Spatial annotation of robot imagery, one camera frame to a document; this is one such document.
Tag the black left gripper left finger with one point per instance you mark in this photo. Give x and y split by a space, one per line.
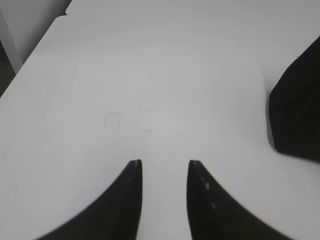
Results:
114 215

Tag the black fabric bag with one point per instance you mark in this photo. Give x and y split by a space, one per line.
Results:
294 107

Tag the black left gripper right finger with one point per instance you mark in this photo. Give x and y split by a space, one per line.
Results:
213 214

